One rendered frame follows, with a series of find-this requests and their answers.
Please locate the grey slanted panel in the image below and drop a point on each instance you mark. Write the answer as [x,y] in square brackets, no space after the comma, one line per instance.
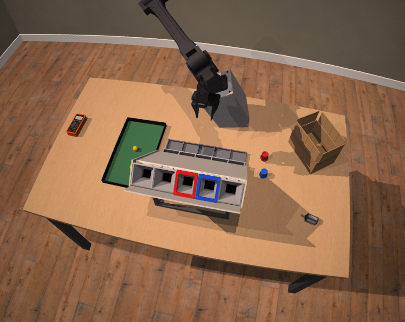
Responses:
[228,164]

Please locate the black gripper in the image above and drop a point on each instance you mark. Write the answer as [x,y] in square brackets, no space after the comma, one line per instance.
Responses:
[214,104]

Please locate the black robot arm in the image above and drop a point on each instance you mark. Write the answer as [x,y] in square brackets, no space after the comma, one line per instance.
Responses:
[198,62]

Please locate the blue square funnel band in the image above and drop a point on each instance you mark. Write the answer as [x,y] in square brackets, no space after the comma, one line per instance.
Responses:
[217,189]

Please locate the orange digital multimeter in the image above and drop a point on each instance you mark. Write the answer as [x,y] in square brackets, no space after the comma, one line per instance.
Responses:
[76,125]

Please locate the green tray with black rim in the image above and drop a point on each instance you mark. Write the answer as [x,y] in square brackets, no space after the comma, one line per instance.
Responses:
[145,134]

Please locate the red square frame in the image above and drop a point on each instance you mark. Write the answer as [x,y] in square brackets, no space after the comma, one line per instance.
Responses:
[176,181]

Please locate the blue round disc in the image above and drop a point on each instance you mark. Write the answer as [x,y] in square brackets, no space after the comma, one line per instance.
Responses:
[263,173]

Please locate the red plug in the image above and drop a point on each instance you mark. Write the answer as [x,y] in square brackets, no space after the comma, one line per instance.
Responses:
[264,156]

